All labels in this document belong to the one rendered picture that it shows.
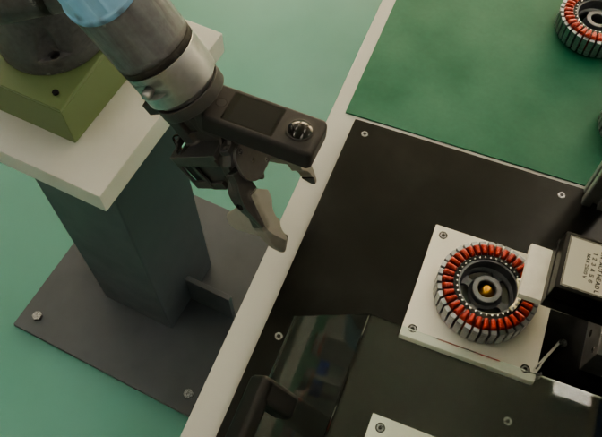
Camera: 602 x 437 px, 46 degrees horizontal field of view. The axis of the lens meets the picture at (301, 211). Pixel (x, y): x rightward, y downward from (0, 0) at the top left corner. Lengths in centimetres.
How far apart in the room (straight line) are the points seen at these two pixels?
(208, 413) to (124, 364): 84
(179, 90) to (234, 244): 109
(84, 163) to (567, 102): 67
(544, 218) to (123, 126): 56
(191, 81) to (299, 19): 153
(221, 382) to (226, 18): 152
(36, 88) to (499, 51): 65
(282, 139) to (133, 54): 15
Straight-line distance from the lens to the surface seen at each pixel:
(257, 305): 84
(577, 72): 110
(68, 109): 96
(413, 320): 80
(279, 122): 67
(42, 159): 100
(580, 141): 102
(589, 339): 84
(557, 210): 93
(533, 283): 74
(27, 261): 182
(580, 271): 71
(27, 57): 97
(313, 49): 208
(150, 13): 62
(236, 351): 82
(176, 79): 64
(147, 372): 161
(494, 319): 78
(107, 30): 62
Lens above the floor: 152
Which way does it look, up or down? 60 degrees down
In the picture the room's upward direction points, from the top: straight up
